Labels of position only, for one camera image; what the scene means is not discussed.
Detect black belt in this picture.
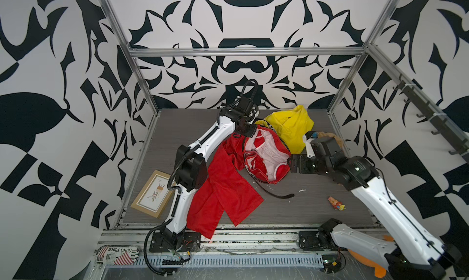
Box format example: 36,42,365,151
242,127,294,199

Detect red trousers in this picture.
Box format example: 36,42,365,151
187,126,291,238

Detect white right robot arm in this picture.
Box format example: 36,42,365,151
288,131,462,280

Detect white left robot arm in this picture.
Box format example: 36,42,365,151
145,105,258,253

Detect yellow trousers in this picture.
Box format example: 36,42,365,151
255,105,315,154

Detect brown teddy bear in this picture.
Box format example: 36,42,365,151
318,132,344,150

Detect small colourful toy figure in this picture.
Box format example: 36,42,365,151
328,197,346,211

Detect framed picture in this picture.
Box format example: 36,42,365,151
131,170,172,218

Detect orange plush fish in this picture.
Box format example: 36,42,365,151
346,232,397,279

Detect black coat hook rack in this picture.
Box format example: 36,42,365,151
393,73,469,164

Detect striped printed bag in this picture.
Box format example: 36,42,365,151
96,245,140,265

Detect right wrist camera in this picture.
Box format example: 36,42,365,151
303,131,318,158

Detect white cable duct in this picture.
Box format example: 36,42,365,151
149,254,324,269

